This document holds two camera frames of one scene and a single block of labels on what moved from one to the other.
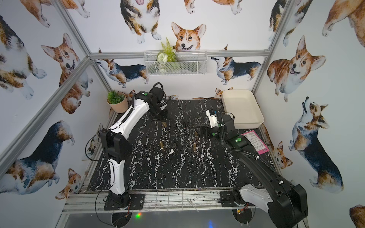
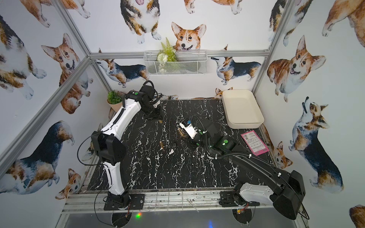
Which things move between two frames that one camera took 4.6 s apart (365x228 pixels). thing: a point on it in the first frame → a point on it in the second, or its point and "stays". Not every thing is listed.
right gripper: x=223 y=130 → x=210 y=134
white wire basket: x=193 y=62 stays
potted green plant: x=118 y=100 stays
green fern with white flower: x=167 y=54 stays
